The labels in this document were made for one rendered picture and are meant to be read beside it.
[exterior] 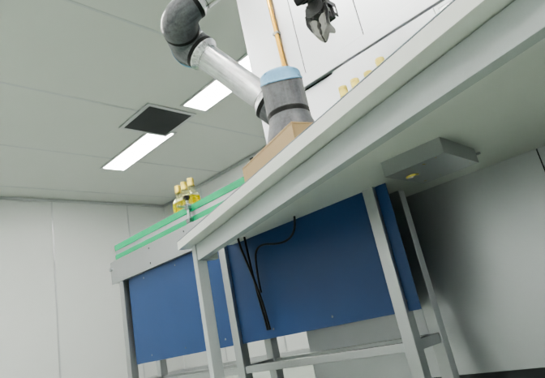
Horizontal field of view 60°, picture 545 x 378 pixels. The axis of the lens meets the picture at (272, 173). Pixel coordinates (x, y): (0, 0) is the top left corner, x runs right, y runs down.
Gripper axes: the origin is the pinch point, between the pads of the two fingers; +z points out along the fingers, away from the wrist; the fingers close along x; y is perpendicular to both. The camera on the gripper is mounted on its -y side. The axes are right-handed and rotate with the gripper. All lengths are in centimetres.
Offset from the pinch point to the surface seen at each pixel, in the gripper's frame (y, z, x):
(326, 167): -31, 51, -10
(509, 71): -22, 47, -49
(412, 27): 42.0, -11.3, -12.6
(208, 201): 16, 24, 87
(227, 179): 341, -140, 420
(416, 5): 42.7, -19.1, -16.5
